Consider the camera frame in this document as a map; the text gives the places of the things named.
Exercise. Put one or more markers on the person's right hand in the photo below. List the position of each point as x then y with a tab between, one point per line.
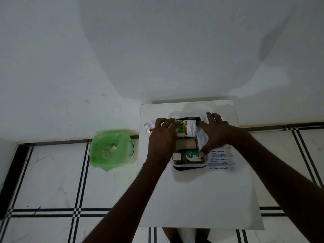
220	135

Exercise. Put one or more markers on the person's left hand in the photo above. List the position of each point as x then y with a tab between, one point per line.
162	142

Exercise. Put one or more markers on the person's left fingers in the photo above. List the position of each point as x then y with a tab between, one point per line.
167	123

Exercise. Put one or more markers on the person's right thumb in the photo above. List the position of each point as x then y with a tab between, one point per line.
205	150

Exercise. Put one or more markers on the person's right little finger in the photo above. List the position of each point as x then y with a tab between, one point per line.
226	123

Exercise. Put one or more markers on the person's right middle finger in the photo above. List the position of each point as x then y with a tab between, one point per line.
210	117

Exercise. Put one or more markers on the white green cotton swab pack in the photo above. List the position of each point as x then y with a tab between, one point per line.
187	129

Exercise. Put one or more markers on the person's left forearm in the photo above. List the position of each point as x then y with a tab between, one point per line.
126	207

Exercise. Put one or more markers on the person's right forearm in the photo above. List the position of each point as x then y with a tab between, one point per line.
278	179

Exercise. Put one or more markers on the white paper leaflet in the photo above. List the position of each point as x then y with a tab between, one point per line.
201	140

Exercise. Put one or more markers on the brown antiseptic bottle green label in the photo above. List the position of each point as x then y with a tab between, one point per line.
189	156

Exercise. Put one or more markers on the white blue bandage strip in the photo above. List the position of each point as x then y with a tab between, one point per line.
222	159
222	150
221	166

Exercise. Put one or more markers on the small red white sachet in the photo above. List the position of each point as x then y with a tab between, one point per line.
149	127

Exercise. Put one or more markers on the brown bandage roll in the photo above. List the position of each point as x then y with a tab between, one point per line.
186	144

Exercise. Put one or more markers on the clear plastic storage box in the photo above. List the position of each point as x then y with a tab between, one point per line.
188	161

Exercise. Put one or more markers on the black pouch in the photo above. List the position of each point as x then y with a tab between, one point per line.
188	118

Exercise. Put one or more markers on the bin with green plastic bag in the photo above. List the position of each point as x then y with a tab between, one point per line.
110	149

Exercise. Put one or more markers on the person's legs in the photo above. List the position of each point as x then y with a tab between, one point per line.
172	235

